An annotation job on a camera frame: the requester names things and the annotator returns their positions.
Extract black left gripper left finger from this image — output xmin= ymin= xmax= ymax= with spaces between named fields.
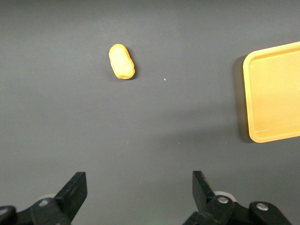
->
xmin=0 ymin=172 xmax=88 ymax=225

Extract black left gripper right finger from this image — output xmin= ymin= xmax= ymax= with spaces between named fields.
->
xmin=181 ymin=170 xmax=293 ymax=225

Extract yellow potato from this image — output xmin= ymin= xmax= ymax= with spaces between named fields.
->
xmin=108 ymin=43 xmax=136 ymax=80

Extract yellow plastic tray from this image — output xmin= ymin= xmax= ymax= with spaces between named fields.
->
xmin=242 ymin=41 xmax=300 ymax=143

